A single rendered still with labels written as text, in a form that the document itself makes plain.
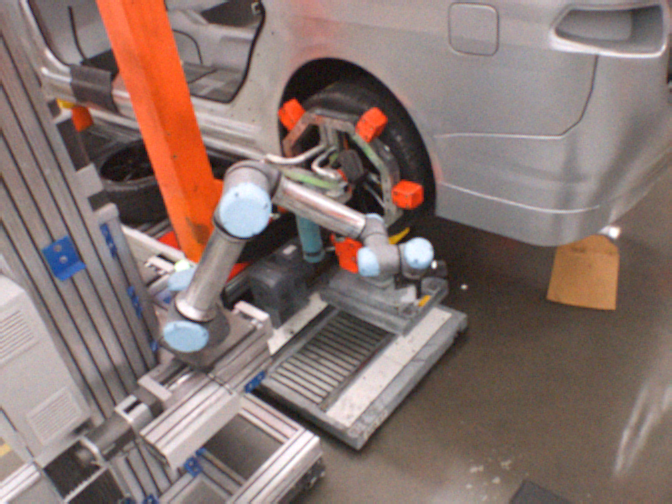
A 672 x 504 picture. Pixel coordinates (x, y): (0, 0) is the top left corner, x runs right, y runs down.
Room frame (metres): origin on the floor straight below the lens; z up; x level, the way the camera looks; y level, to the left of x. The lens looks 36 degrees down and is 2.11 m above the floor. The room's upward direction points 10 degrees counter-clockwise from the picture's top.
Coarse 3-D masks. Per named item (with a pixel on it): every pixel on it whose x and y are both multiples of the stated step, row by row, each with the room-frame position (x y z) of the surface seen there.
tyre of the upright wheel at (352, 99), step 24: (312, 96) 2.41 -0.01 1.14; (336, 96) 2.31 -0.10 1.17; (360, 96) 2.26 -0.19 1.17; (384, 96) 2.27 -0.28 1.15; (408, 120) 2.20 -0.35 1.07; (408, 144) 2.12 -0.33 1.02; (408, 168) 2.09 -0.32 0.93; (432, 168) 2.14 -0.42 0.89; (432, 192) 2.15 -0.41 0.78; (408, 216) 2.10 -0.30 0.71
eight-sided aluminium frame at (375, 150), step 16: (320, 112) 2.32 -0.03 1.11; (336, 112) 2.27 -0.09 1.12; (304, 128) 2.33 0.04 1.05; (336, 128) 2.21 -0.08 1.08; (352, 128) 2.15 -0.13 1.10; (288, 144) 2.41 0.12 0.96; (368, 144) 2.11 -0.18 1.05; (384, 160) 2.08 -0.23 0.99; (384, 176) 2.06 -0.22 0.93; (384, 192) 2.07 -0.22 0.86; (400, 208) 2.08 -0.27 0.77
